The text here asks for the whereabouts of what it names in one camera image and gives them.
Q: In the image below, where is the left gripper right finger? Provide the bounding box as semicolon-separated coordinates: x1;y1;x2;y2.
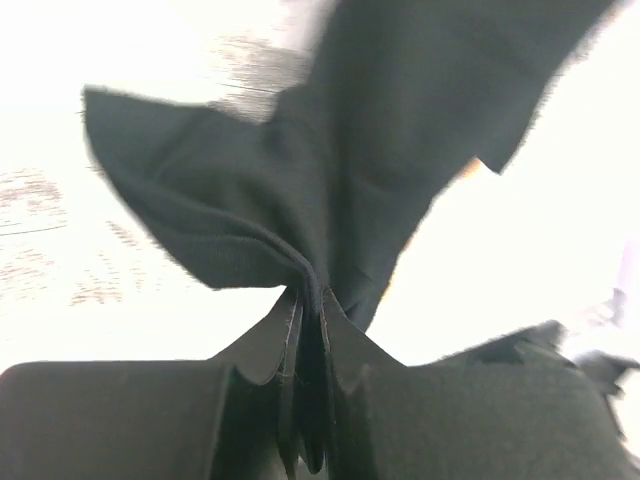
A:
321;294;628;479

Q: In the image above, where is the black t shirt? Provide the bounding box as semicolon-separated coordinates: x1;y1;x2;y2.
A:
82;0;626;331

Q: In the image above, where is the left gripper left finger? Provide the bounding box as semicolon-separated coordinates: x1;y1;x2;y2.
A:
1;290;303;479

